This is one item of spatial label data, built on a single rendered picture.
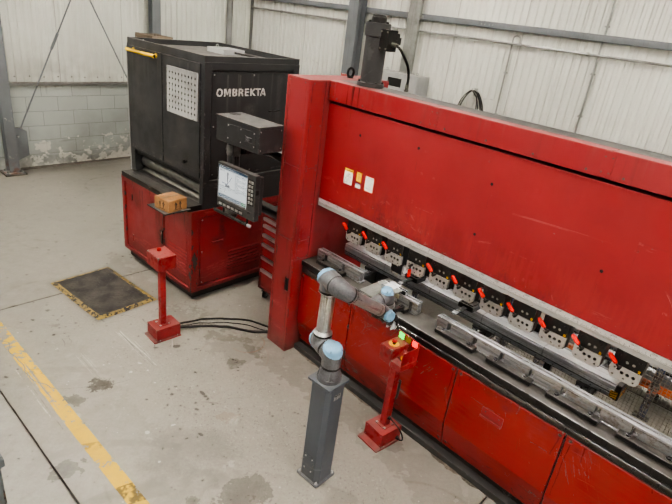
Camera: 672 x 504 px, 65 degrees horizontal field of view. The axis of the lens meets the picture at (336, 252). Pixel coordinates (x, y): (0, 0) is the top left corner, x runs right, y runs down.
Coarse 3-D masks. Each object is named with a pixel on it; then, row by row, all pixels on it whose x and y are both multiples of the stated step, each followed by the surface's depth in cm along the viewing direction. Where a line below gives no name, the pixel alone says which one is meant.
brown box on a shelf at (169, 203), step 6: (174, 192) 477; (156, 198) 463; (162, 198) 458; (168, 198) 460; (174, 198) 463; (180, 198) 465; (186, 198) 469; (150, 204) 472; (156, 204) 465; (162, 204) 460; (168, 204) 456; (174, 204) 460; (180, 204) 466; (186, 204) 472; (156, 210) 463; (162, 210) 463; (168, 210) 458; (174, 210) 462; (180, 210) 468; (186, 210) 470
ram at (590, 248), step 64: (384, 128) 356; (320, 192) 416; (384, 192) 368; (448, 192) 330; (512, 192) 299; (576, 192) 273; (640, 192) 252; (448, 256) 340; (512, 256) 307; (576, 256) 280; (640, 256) 257; (640, 320) 263
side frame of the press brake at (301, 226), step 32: (288, 96) 388; (320, 96) 381; (288, 128) 396; (320, 128) 392; (288, 160) 404; (320, 160) 405; (288, 192) 412; (288, 224) 420; (320, 224) 432; (288, 256) 428; (288, 288) 438; (288, 320) 450
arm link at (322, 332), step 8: (320, 272) 300; (328, 272) 297; (336, 272) 298; (320, 280) 299; (328, 280) 292; (320, 288) 300; (328, 296) 298; (320, 304) 305; (328, 304) 302; (320, 312) 306; (328, 312) 304; (320, 320) 307; (328, 320) 307; (320, 328) 309; (328, 328) 310; (312, 336) 315; (320, 336) 309; (328, 336) 310; (312, 344) 315
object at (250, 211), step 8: (232, 168) 398; (240, 168) 396; (248, 176) 388; (256, 176) 383; (248, 184) 390; (256, 184) 385; (248, 192) 392; (256, 192) 388; (224, 200) 414; (248, 200) 394; (256, 200) 391; (232, 208) 409; (240, 208) 403; (248, 208) 397; (256, 208) 394; (248, 216) 399; (256, 216) 397
